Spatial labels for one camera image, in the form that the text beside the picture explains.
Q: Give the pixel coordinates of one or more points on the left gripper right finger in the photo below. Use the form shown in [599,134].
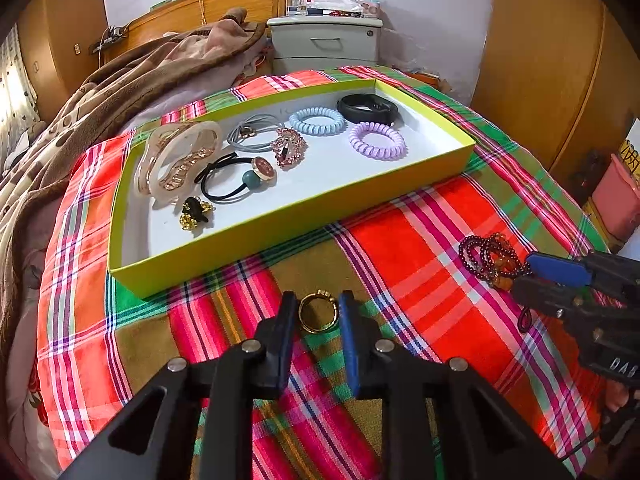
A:
[365,350]

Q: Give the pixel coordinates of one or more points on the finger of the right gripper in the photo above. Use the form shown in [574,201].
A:
[557,299]
[560,271]

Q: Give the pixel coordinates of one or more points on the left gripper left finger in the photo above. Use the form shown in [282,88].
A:
[276,335]

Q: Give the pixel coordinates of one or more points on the gold black small hair clip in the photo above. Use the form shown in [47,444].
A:
[194,213]

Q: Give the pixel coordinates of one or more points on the beige hair claw clip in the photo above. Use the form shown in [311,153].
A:
[173,156]

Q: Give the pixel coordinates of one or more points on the black wristband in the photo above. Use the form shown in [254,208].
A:
[367,107]

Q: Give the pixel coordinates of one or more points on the right hand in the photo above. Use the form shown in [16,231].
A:
[616,395]

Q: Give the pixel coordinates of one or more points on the pink storage box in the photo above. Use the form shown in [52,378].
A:
[616,198]

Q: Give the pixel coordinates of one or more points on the yellow shallow box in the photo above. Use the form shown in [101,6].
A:
[149,251]

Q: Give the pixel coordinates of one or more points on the wooden door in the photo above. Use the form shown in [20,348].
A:
[560,78]

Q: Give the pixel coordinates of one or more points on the brown patterned blanket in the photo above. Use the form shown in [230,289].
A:
[108,99]

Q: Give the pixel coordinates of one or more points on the white nightstand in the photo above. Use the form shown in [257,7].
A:
[316,42]

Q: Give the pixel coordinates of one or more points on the dotted curtain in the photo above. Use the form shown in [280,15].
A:
[18,98]

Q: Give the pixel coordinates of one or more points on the wooden headboard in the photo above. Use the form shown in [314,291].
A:
[185,15]

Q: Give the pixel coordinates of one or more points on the wooden wardrobe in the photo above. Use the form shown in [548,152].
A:
[56,38]

